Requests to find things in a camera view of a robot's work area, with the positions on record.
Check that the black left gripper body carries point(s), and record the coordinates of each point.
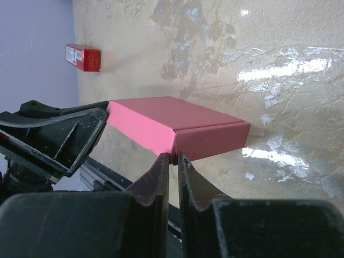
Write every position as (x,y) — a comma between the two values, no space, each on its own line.
(23,178)

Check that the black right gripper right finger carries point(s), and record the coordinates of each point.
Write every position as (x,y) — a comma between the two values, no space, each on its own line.
(216,225)

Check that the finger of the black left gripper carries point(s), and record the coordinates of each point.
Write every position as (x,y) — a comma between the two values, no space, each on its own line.
(49,141)

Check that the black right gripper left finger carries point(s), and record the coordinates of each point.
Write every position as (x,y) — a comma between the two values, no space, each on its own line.
(64,224)

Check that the pink paper box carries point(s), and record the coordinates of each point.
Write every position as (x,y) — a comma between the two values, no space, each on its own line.
(171,125)

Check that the red rectangular carton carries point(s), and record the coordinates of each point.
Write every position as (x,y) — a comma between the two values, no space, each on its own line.
(84,58)

